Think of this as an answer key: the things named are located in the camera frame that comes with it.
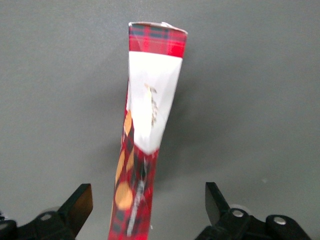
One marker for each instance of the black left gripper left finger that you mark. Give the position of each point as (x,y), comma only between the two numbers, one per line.
(75,210)

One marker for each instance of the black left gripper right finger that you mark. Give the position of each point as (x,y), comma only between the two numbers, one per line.
(220,212)

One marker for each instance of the red tartan cookie box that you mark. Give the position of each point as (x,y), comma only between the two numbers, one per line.
(150,100)

